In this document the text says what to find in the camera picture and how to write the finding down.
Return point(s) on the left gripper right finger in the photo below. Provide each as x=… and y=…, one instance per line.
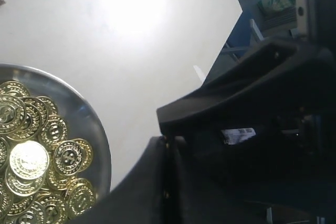
x=243, y=93

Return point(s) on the gold coin centre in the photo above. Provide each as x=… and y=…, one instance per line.
x=29, y=160

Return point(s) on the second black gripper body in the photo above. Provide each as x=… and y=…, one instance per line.
x=291, y=158

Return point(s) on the gold coin lower right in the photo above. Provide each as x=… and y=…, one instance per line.
x=80, y=197

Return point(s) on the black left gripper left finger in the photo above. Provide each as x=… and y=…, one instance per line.
x=139, y=198

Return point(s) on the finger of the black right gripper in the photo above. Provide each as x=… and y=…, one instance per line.
x=199, y=199

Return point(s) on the gold coin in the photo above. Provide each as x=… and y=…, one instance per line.
x=72, y=156
x=29, y=160
x=80, y=197

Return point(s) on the round silver metal plate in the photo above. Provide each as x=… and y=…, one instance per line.
x=82, y=120

